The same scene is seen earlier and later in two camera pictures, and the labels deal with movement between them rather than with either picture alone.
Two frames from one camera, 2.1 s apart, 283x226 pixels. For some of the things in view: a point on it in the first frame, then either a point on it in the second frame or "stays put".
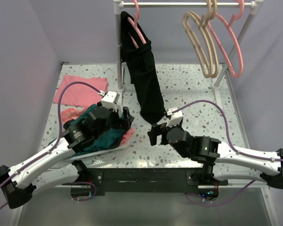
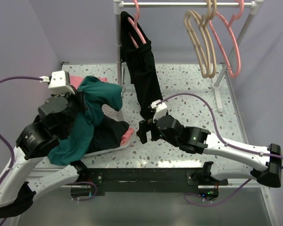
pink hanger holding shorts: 136,17 stays put
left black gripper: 124,123 to 79,96
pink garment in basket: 126,137 stays put
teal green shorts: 105,141 to 95,94
